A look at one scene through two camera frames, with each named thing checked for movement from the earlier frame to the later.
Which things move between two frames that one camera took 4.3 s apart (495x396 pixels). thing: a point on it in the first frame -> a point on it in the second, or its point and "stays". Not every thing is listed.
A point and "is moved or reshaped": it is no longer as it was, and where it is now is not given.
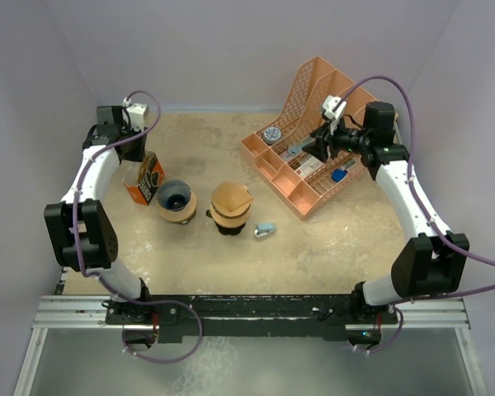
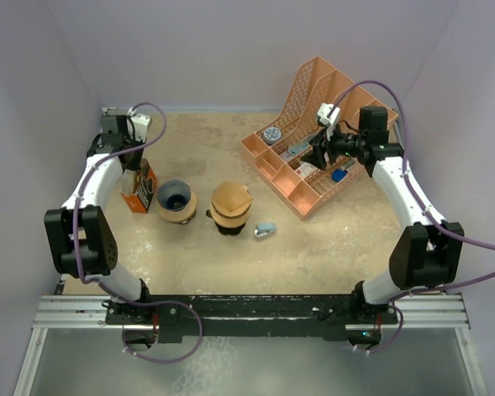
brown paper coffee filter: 228,196 stays
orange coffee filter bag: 143,178 is moved or reshaped
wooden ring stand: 184,215 stays
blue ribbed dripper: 173,195 stays
